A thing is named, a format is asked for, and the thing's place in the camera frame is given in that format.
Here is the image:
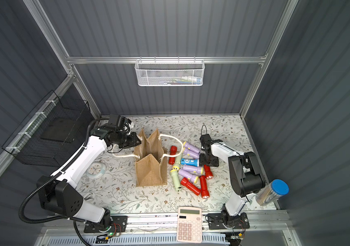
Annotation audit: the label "red flashlight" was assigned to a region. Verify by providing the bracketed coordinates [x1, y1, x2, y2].
[204, 165, 214, 179]
[199, 175, 210, 199]
[168, 146, 178, 165]
[181, 177, 201, 196]

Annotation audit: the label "purple flashlight top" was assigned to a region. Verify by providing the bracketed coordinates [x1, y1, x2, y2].
[183, 141, 201, 153]

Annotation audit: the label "purple flashlight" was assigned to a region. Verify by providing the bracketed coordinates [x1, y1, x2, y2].
[183, 148, 200, 159]
[183, 165, 204, 175]
[183, 141, 201, 153]
[178, 169, 199, 183]

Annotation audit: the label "brown jute tote bag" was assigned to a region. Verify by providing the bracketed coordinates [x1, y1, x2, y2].
[129, 130, 184, 187]

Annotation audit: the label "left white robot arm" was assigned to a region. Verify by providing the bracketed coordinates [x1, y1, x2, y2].
[37, 127, 142, 227]

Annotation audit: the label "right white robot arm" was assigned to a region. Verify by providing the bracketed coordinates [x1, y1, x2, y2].
[200, 134, 265, 219]

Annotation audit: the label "blue flashlight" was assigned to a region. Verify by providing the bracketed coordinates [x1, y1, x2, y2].
[181, 158, 200, 167]

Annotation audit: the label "green flashlight upper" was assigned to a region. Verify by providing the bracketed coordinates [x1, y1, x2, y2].
[172, 153, 183, 171]

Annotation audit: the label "green flashlight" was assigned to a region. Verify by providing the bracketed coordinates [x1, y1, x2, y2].
[170, 169, 182, 192]
[172, 153, 183, 171]

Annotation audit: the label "green flashlight lower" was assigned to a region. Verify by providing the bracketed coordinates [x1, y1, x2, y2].
[170, 169, 182, 192]

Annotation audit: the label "clear tape roll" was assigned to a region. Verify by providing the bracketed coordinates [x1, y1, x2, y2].
[86, 162, 107, 179]

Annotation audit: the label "pink desk calculator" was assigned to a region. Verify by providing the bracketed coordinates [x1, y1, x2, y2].
[176, 207, 202, 244]

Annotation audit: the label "blue lid pencil tube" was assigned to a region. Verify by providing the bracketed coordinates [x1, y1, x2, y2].
[256, 179, 289, 206]

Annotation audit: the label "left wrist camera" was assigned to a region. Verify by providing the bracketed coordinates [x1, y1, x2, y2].
[107, 114, 134, 134]

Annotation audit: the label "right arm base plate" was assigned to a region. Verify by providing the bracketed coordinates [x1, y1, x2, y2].
[205, 213, 250, 230]

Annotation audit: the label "white wire wall basket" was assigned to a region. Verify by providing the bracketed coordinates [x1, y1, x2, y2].
[135, 60, 205, 87]

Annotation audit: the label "black wire side basket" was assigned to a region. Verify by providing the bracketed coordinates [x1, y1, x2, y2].
[2, 95, 93, 167]

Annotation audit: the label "markers in wall basket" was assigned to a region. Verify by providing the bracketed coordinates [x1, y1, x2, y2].
[162, 76, 203, 86]

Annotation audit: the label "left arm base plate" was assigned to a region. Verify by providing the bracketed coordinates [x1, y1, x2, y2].
[84, 216, 128, 233]

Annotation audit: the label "black corrugated cable hose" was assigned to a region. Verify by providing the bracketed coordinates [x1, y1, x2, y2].
[17, 118, 111, 246]

